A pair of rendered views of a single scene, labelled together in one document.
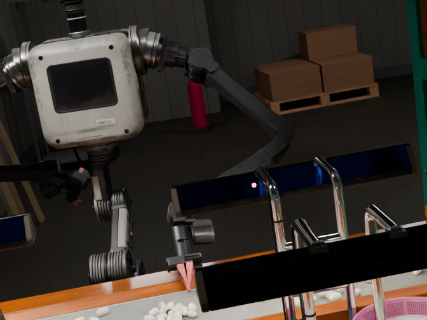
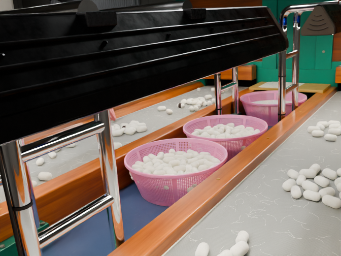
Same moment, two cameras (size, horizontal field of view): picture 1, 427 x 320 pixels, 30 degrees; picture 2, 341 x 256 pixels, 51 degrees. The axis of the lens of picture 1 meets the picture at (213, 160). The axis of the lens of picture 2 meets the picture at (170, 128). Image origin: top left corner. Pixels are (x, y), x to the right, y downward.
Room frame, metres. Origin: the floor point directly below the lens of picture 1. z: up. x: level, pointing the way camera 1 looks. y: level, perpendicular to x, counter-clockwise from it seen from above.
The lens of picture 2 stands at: (1.03, 1.00, 1.10)
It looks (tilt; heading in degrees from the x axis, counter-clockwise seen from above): 16 degrees down; 311
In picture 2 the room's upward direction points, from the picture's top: 4 degrees counter-clockwise
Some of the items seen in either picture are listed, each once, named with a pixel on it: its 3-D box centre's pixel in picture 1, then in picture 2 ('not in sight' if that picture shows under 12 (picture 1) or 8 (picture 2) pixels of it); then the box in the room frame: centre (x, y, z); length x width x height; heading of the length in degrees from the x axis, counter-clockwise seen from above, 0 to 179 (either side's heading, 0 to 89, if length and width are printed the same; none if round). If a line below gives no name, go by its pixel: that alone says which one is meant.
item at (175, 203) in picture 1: (293, 178); not in sight; (1.93, -0.19, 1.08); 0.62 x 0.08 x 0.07; 95
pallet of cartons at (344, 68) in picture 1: (311, 67); not in sight; (8.20, -1.15, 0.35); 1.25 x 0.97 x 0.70; 87
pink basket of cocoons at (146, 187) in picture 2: not in sight; (176, 171); (1.60, 0.33, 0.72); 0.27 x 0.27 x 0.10
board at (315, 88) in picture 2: not in sight; (288, 86); (1.69, -0.60, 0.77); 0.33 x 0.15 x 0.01; 5
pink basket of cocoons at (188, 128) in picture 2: not in sight; (225, 139); (1.63, 0.05, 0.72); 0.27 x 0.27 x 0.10
